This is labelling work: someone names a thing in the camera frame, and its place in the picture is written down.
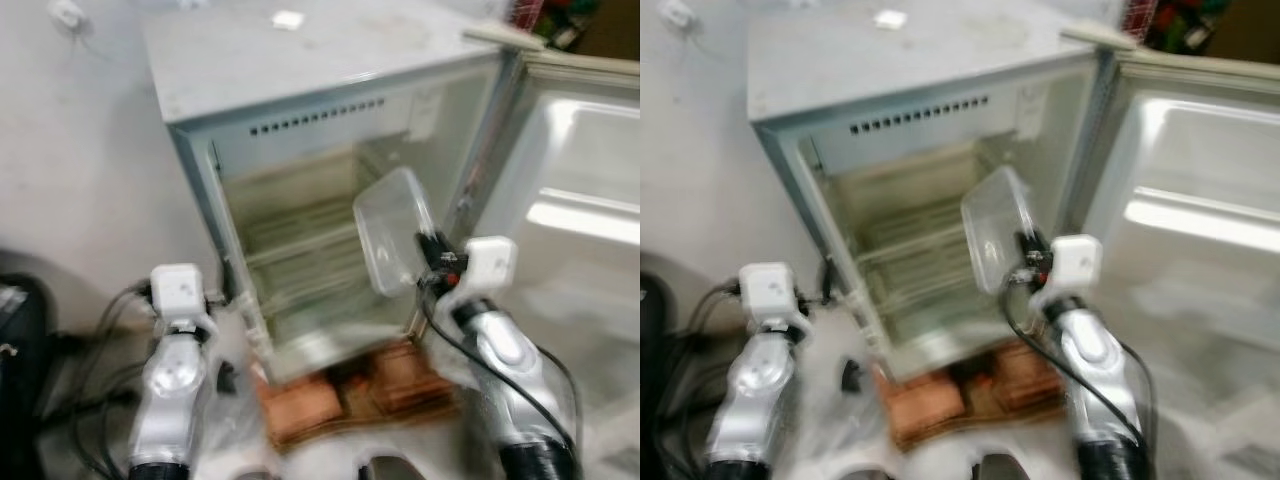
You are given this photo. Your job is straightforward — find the clear plastic food container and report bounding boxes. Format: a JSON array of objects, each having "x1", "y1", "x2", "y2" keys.
[
  {"x1": 960, "y1": 165, "x2": 1037, "y2": 297},
  {"x1": 352, "y1": 166, "x2": 439, "y2": 298}
]

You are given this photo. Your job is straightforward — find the white fridge door shelf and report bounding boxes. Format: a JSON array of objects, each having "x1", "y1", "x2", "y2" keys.
[
  {"x1": 524, "y1": 195, "x2": 641, "y2": 248},
  {"x1": 1122, "y1": 195, "x2": 1280, "y2": 253}
]

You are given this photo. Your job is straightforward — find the white fridge door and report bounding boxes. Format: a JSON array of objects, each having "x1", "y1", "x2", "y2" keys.
[
  {"x1": 465, "y1": 50, "x2": 641, "y2": 421},
  {"x1": 1060, "y1": 45, "x2": 1280, "y2": 421}
]

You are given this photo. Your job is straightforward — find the grey mini fridge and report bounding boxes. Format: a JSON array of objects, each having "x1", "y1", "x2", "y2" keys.
[
  {"x1": 140, "y1": 0, "x2": 526, "y2": 387},
  {"x1": 745, "y1": 0, "x2": 1126, "y2": 387}
]

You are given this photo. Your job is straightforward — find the orange brick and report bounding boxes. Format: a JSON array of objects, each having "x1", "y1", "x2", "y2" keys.
[
  {"x1": 880, "y1": 370, "x2": 966, "y2": 447},
  {"x1": 372, "y1": 343, "x2": 459, "y2": 413},
  {"x1": 990, "y1": 345, "x2": 1067, "y2": 411},
  {"x1": 255, "y1": 372, "x2": 341, "y2": 449}
]

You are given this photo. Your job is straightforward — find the black bag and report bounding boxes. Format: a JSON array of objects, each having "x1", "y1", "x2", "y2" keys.
[
  {"x1": 0, "y1": 274, "x2": 57, "y2": 480},
  {"x1": 640, "y1": 270, "x2": 669, "y2": 480}
]

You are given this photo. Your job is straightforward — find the red green colourful item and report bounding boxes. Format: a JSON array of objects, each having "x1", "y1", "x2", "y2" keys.
[
  {"x1": 510, "y1": 0, "x2": 603, "y2": 49},
  {"x1": 1125, "y1": 0, "x2": 1227, "y2": 53}
]

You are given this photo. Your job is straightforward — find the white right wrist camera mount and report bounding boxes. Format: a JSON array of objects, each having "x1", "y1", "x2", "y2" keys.
[
  {"x1": 453, "y1": 236, "x2": 518, "y2": 307},
  {"x1": 1038, "y1": 234, "x2": 1103, "y2": 307}
]

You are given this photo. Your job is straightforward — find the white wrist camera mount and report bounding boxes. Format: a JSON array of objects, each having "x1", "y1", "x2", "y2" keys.
[
  {"x1": 738, "y1": 262, "x2": 811, "y2": 343},
  {"x1": 150, "y1": 264, "x2": 219, "y2": 341},
  {"x1": 453, "y1": 236, "x2": 518, "y2": 307},
  {"x1": 1038, "y1": 234, "x2": 1103, "y2": 307}
]

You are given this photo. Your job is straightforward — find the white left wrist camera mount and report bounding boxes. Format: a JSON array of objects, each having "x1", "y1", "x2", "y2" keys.
[
  {"x1": 738, "y1": 262, "x2": 811, "y2": 343},
  {"x1": 150, "y1": 264, "x2": 219, "y2": 341}
]

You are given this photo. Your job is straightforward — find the fridge wire shelf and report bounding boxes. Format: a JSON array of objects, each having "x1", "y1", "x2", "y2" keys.
[
  {"x1": 855, "y1": 222, "x2": 977, "y2": 273},
  {"x1": 244, "y1": 212, "x2": 383, "y2": 273}
]

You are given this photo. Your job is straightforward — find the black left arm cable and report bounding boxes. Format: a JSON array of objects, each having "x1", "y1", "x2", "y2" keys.
[
  {"x1": 678, "y1": 283, "x2": 747, "y2": 473},
  {"x1": 68, "y1": 283, "x2": 157, "y2": 477}
]

